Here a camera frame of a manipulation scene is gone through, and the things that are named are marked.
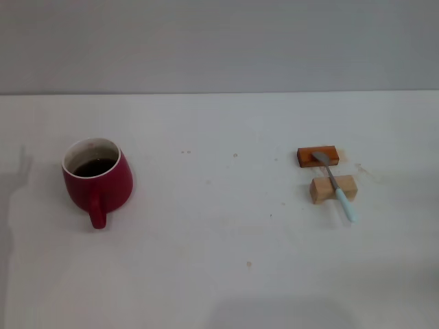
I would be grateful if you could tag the red ceramic coffee cup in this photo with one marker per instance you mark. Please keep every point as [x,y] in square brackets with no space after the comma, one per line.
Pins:
[103,192]

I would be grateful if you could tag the dark brown wooden block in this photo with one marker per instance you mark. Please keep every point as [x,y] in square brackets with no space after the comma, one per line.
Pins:
[308,158]

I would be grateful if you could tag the light wooden arch block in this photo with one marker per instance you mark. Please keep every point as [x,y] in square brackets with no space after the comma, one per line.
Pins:
[322,190]

